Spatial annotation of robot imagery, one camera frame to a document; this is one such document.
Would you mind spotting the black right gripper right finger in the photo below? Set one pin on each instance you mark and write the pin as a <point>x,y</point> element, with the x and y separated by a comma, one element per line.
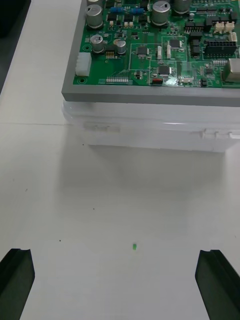
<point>220,287</point>

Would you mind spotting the green circuit board grey frame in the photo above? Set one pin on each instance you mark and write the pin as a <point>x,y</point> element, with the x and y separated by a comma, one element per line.
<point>150,50</point>

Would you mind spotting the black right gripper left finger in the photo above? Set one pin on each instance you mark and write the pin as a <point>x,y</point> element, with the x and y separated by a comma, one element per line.
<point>15,282</point>

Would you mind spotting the small green plastic bit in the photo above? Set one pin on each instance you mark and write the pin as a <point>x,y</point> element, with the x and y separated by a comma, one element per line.
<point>134,247</point>

